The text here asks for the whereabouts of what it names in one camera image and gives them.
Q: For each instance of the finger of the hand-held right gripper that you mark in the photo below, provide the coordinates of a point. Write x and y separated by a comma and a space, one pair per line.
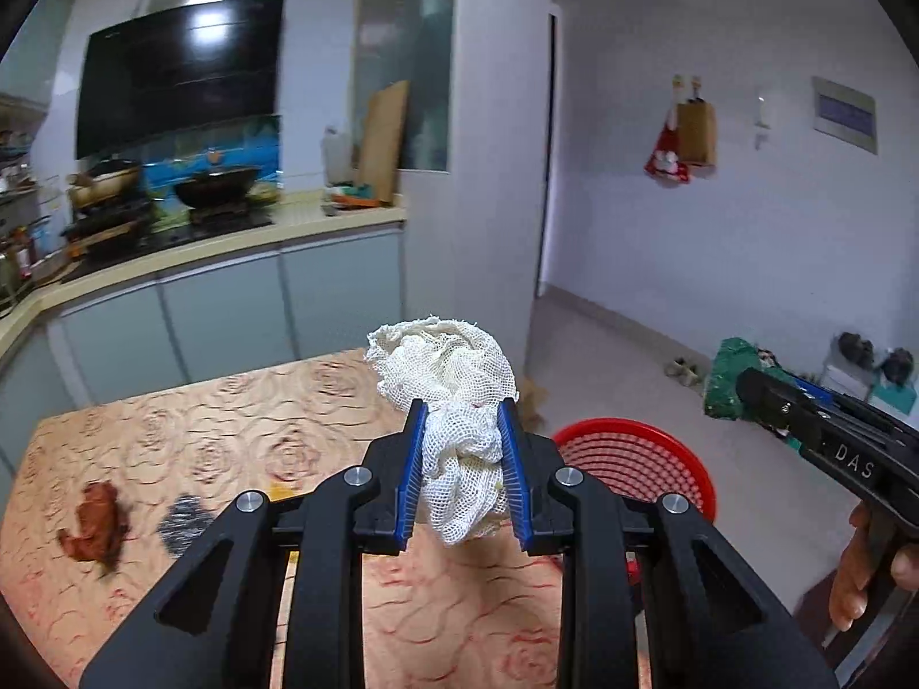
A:
815, 393
779, 405

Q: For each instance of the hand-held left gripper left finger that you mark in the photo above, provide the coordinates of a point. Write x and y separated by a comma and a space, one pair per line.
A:
409, 474

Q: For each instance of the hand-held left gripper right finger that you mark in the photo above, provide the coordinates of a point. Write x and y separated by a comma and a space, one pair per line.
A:
515, 474

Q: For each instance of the green bag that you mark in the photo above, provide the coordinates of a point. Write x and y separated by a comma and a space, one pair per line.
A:
725, 380

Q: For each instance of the white mesh cloth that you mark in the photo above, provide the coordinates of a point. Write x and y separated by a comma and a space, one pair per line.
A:
445, 366

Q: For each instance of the red plastic basket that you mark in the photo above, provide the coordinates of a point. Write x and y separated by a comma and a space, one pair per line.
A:
646, 445

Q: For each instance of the grey patterned scrubber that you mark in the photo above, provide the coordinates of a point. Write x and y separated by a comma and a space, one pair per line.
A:
185, 524

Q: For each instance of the person's right hand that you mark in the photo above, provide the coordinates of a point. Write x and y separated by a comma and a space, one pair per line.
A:
851, 567

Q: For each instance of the flat cardboard box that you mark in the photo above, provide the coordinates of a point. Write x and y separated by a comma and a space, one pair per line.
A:
531, 398

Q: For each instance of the green shoe box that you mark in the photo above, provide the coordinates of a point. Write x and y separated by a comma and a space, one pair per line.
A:
897, 396

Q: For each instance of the beige shoe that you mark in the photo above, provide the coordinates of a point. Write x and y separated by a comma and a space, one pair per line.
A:
675, 367
691, 374

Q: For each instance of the rose-patterned tablecloth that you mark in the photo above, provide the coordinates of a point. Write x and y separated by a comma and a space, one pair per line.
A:
215, 430

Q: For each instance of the kitchen counter with cabinets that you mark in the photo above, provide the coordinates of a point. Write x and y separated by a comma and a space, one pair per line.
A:
215, 301

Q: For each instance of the red hanging ornament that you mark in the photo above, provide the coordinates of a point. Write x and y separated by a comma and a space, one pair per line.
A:
664, 158

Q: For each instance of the small orange utensil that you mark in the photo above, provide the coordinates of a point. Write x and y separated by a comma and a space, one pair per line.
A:
352, 199

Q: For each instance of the gas stove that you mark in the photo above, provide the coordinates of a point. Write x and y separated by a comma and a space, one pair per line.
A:
215, 224

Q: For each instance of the white plastic jug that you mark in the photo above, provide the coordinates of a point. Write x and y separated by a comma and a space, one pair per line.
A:
337, 158

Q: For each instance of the wooden cutting board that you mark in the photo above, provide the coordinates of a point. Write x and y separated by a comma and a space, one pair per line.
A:
384, 143

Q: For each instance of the black wok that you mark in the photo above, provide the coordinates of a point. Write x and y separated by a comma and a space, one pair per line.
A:
219, 186

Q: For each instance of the blue scenic backsplash panel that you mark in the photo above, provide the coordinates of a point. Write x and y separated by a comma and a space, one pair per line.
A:
208, 147

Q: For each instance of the brass cooking pot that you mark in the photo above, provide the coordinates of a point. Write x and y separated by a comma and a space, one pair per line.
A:
108, 183

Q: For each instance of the frosted glass panel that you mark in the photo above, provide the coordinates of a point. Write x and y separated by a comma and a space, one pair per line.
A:
402, 50

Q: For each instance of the black range hood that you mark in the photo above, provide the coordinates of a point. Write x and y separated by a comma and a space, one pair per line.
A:
179, 79

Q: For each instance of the metal spice rack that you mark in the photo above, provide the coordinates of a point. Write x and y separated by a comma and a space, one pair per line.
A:
14, 230

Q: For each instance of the grey wall panel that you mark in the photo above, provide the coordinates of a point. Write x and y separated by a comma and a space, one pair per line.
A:
846, 115

